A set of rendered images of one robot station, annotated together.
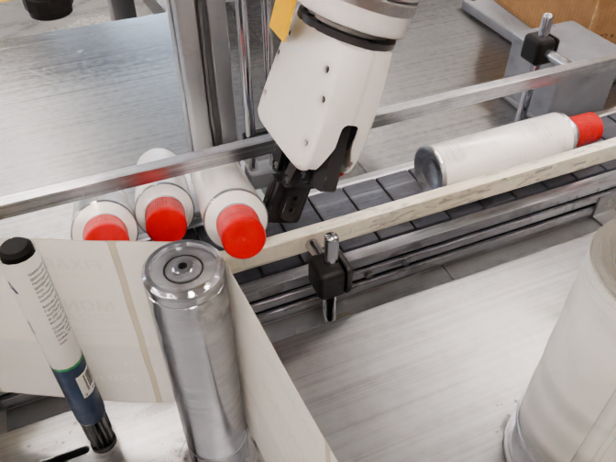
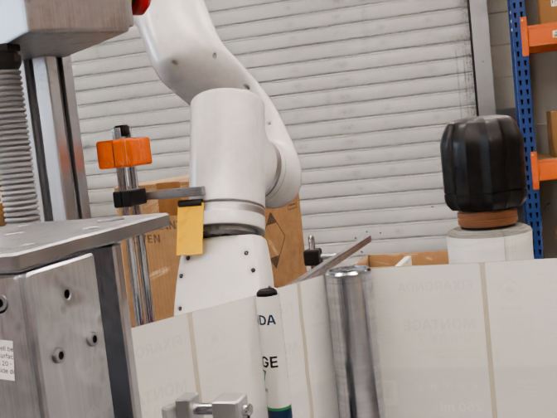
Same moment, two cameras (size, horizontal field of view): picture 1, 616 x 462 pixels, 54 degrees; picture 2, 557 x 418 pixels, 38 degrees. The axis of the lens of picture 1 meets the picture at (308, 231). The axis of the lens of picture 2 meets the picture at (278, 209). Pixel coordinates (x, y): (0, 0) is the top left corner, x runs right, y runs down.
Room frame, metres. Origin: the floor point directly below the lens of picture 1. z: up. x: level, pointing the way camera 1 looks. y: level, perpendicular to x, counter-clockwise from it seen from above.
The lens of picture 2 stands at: (-0.22, 0.56, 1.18)
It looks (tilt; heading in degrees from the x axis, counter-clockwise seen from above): 5 degrees down; 314
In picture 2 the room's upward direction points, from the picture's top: 6 degrees counter-clockwise
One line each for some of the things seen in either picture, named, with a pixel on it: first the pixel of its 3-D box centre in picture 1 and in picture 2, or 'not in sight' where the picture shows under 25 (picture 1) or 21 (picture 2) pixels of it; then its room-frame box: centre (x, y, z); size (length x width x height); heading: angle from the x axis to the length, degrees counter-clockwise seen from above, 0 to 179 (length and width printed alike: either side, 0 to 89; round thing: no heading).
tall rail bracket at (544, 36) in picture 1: (543, 90); not in sight; (0.62, -0.27, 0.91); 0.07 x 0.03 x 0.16; 23
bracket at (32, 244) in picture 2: not in sight; (12, 241); (0.17, 0.36, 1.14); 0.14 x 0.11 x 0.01; 113
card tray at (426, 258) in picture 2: not in sight; (408, 272); (0.81, -0.91, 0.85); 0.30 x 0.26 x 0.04; 113
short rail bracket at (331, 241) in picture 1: (331, 286); not in sight; (0.34, -0.02, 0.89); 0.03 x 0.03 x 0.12; 23
